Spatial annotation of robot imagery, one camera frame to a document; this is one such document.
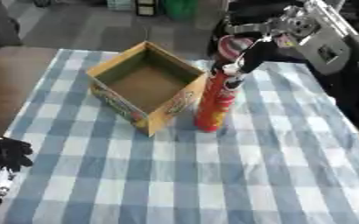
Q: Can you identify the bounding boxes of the tall red snack can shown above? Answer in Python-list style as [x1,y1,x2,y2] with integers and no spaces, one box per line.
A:
[193,34,257,133]

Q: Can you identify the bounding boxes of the black framed white box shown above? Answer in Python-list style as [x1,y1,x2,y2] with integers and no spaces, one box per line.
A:
[133,0,161,18]

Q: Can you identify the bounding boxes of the tan cardboard box printed sides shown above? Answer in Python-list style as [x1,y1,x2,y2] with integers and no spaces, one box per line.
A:
[84,40,210,137]

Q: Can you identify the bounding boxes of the green container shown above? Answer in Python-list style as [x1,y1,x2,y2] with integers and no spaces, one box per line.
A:
[161,0,201,20]

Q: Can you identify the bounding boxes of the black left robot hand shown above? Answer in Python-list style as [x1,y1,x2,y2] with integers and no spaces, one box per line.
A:
[0,136,36,173]

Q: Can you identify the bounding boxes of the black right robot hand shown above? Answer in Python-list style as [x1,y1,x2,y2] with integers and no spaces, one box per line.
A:
[205,25,283,90]

